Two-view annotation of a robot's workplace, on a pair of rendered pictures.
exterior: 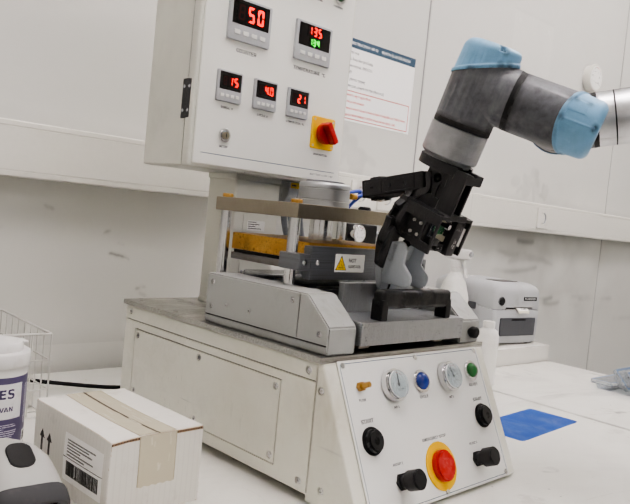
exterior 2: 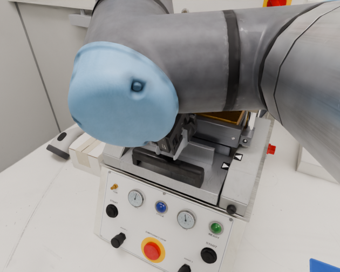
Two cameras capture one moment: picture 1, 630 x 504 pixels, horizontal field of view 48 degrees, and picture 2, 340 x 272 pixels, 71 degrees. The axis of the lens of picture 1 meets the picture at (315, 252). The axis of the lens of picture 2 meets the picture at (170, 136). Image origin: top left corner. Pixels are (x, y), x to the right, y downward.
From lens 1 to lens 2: 99 cm
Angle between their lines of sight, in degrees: 73
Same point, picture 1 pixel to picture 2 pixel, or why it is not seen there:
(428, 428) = (154, 230)
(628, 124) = (289, 123)
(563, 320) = not seen: outside the picture
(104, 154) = not seen: hidden behind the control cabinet
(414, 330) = (162, 179)
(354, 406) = (109, 191)
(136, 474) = (77, 160)
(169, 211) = not seen: hidden behind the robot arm
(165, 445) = (84, 156)
